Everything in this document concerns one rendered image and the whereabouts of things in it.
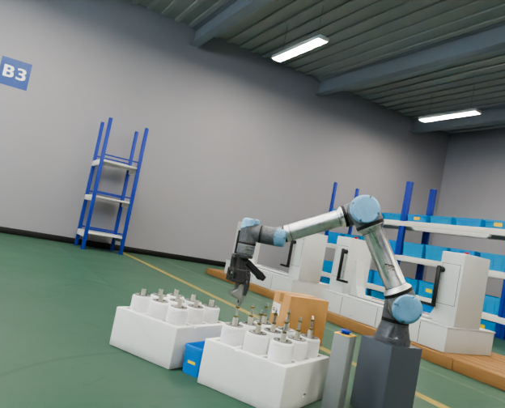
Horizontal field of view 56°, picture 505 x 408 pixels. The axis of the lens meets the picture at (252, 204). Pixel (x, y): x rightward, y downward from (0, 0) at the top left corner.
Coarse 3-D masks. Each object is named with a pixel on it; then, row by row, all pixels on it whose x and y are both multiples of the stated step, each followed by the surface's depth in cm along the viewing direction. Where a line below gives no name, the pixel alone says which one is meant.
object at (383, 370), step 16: (368, 336) 207; (368, 352) 202; (384, 352) 195; (400, 352) 195; (416, 352) 199; (368, 368) 201; (384, 368) 193; (400, 368) 195; (416, 368) 200; (368, 384) 199; (384, 384) 192; (400, 384) 195; (416, 384) 200; (352, 400) 205; (368, 400) 197; (384, 400) 191; (400, 400) 196
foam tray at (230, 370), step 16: (208, 352) 195; (224, 352) 191; (240, 352) 187; (208, 368) 194; (224, 368) 190; (240, 368) 186; (256, 368) 182; (272, 368) 178; (288, 368) 176; (304, 368) 188; (320, 368) 201; (208, 384) 193; (224, 384) 189; (240, 384) 185; (256, 384) 181; (272, 384) 177; (288, 384) 178; (304, 384) 190; (320, 384) 203; (240, 400) 183; (256, 400) 180; (272, 400) 176; (288, 400) 180; (304, 400) 191
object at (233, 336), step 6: (222, 330) 198; (228, 330) 195; (234, 330) 195; (240, 330) 196; (222, 336) 197; (228, 336) 195; (234, 336) 195; (240, 336) 196; (228, 342) 195; (234, 342) 195; (240, 342) 197
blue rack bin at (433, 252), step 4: (428, 248) 693; (432, 248) 687; (436, 248) 681; (440, 248) 674; (444, 248) 669; (448, 248) 665; (428, 252) 692; (432, 252) 686; (436, 252) 680; (440, 252) 674; (428, 256) 690; (432, 256) 685; (436, 256) 679; (440, 256) 673; (432, 260) 684; (436, 260) 678; (440, 260) 672
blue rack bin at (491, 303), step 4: (488, 296) 601; (492, 296) 637; (484, 300) 606; (488, 300) 601; (492, 300) 596; (496, 300) 592; (484, 304) 605; (488, 304) 600; (492, 304) 596; (496, 304) 591; (484, 308) 604; (488, 308) 599; (492, 308) 595; (496, 308) 590; (488, 312) 599; (492, 312) 594; (496, 312) 589
